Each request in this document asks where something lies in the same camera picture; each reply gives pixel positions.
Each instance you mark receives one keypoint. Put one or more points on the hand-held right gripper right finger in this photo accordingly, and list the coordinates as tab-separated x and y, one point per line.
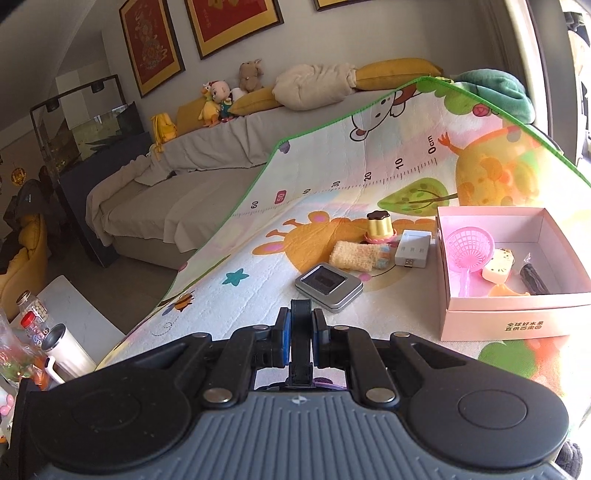
318	337

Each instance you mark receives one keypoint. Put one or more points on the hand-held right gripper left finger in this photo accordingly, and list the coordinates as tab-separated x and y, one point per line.
286	337

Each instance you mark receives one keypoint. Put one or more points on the silver metal tin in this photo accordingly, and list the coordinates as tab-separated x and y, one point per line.
330	288

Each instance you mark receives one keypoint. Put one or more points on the fuzzy yellow sock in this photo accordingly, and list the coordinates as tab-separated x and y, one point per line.
355	256

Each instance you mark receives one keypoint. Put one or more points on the yellow pudding toy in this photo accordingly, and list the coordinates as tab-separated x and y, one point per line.
381	228

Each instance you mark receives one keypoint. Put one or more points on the white usb hub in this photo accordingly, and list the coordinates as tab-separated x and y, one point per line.
413	247

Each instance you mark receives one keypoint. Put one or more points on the pink plastic toy strainer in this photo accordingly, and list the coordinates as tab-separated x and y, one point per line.
466	249

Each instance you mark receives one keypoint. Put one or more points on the pink cardboard box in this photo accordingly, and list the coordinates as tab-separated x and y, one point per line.
508	323

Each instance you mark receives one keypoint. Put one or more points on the orange plastic toy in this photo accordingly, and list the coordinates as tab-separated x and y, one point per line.
505	290

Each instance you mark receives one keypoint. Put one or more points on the yellow toy music box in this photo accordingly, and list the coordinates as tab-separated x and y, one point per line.
498	267

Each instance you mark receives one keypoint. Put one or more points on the black ridged bar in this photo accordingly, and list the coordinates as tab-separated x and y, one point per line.
534	279

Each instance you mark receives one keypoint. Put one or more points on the colourful cartoon play mat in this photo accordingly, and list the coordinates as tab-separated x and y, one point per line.
277	230

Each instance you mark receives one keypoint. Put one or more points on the grey covered sofa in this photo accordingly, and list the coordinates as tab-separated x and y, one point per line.
184	207

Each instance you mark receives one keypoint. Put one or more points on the white side table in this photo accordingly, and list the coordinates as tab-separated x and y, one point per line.
83	304

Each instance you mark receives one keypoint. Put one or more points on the white steel tumbler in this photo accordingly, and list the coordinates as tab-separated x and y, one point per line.
69	350

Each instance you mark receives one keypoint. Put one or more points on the black cabinet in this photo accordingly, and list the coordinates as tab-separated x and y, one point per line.
92	207

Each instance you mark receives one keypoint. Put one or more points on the yellow toy backpack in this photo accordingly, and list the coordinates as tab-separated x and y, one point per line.
164	131

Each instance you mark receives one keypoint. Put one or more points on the yellow plush duck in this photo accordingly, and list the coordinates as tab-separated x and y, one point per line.
208	110

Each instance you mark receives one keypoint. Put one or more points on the square yellow cushion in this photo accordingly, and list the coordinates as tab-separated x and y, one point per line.
189	117

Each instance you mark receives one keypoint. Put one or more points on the small white plush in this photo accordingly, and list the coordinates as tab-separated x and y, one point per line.
239	95

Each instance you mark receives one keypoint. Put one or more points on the red-haired plush doll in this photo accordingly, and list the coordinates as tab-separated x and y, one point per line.
222	97

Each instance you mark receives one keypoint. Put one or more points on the red-capped clear jar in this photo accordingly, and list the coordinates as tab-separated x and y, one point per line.
36	327

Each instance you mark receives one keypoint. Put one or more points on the beige rolled pillow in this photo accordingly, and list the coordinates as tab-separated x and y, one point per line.
309	85

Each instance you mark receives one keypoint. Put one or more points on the jar of white balls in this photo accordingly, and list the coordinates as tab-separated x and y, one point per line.
32	307

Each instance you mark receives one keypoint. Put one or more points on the brown plush bunny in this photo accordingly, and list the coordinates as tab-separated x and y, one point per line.
250	76

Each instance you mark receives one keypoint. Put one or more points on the yellow armchair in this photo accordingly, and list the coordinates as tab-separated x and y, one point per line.
23	267

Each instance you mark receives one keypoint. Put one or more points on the glass fish tank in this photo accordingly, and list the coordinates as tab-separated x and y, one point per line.
87	134

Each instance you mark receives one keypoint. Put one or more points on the dark jacket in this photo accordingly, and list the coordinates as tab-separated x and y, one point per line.
25	203

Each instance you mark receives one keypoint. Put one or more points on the green plush cushion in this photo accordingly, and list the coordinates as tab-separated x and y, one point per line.
494	90

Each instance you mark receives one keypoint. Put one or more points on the red framed wall picture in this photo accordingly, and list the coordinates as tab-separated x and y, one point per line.
150	41
231	23

